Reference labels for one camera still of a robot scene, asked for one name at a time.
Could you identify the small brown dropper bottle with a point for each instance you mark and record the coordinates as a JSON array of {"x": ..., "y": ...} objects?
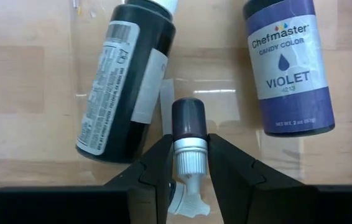
[{"x": 189, "y": 118}]

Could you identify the black food colour bottle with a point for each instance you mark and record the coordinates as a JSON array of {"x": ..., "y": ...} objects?
[{"x": 126, "y": 77}]

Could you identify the clear plastic container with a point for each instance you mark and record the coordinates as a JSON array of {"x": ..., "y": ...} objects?
[{"x": 213, "y": 62}]

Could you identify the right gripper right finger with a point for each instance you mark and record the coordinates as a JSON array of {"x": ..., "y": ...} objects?
[{"x": 272, "y": 205}]

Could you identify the violet food colour bottle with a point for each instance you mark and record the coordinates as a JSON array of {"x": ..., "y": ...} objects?
[{"x": 288, "y": 62}]

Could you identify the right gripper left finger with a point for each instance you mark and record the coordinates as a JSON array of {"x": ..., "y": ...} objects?
[{"x": 101, "y": 205}]

